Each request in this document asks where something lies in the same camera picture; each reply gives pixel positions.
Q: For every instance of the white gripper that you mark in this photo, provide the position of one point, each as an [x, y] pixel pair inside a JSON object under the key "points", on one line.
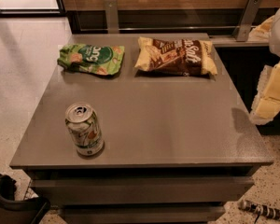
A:
{"points": [[266, 106]]}

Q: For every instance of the right metal wall bracket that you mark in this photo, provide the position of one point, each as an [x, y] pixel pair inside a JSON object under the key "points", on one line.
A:
{"points": [[242, 30]]}

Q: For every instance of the grey drawer cabinet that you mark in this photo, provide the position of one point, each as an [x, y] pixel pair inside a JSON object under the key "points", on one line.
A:
{"points": [[176, 148]]}

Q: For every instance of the green rice chip bag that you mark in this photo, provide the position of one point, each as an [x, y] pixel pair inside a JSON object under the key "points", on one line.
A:
{"points": [[102, 61]]}

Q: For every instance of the brown yellow chip bag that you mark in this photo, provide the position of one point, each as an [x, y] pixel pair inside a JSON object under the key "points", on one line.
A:
{"points": [[183, 57]]}

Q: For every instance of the metal wall bracket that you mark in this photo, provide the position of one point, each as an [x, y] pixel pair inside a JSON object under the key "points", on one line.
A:
{"points": [[112, 16], [242, 30]]}

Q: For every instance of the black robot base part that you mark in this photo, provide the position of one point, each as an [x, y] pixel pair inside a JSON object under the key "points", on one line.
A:
{"points": [[29, 211]]}

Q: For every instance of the green white soda can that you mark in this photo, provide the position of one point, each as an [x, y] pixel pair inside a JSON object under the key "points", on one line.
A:
{"points": [[83, 125]]}

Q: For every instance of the left metal wall bracket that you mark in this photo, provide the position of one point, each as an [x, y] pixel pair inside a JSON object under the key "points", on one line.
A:
{"points": [[112, 16]]}

